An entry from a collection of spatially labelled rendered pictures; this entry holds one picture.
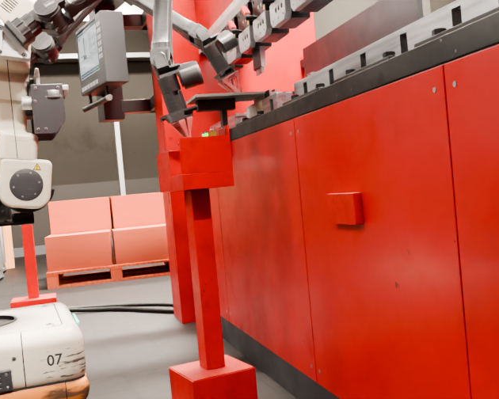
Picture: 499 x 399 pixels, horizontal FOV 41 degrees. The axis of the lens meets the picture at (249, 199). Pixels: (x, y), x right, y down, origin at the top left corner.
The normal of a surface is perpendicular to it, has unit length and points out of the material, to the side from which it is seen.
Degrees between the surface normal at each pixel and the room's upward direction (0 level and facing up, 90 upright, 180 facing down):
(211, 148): 90
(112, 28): 90
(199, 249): 90
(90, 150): 90
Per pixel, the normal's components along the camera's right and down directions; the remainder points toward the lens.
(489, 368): -0.96, 0.09
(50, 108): 0.33, -0.01
